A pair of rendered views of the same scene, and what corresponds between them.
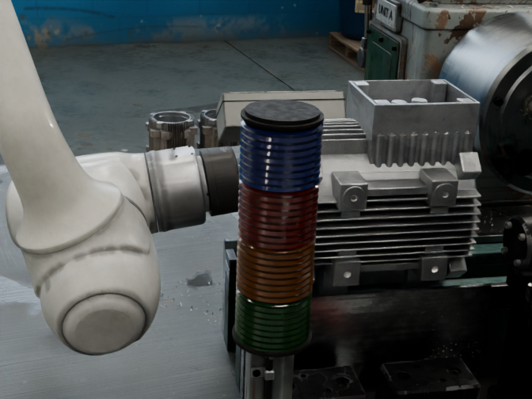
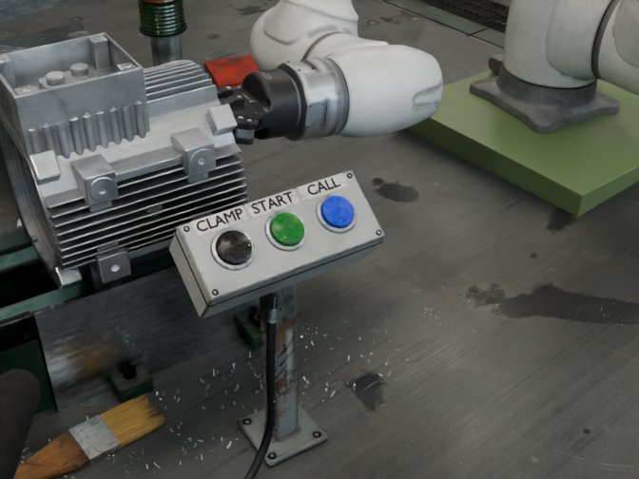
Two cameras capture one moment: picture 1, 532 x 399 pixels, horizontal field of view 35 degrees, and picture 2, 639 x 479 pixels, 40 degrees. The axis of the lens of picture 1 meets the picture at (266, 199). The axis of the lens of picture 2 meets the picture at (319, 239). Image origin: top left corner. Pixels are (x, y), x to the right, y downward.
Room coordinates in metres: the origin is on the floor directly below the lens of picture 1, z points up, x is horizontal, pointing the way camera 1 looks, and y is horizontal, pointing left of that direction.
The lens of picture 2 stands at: (1.72, -0.19, 1.49)
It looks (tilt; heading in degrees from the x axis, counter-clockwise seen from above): 35 degrees down; 161
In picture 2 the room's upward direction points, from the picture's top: straight up
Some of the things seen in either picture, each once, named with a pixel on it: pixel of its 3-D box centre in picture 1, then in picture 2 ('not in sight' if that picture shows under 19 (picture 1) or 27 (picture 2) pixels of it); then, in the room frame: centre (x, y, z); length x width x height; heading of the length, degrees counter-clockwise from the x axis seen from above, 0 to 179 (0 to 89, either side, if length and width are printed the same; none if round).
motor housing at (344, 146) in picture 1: (367, 199); (122, 170); (0.91, -0.12, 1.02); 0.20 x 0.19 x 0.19; 102
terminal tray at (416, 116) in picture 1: (408, 122); (69, 97); (0.92, -0.16, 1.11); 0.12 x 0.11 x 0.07; 102
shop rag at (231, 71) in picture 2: not in sight; (251, 69); (0.27, 0.19, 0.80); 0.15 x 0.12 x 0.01; 90
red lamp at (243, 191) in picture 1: (278, 206); not in sight; (0.58, -0.01, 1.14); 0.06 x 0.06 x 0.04
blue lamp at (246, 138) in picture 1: (280, 150); not in sight; (0.58, -0.01, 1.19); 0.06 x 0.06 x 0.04
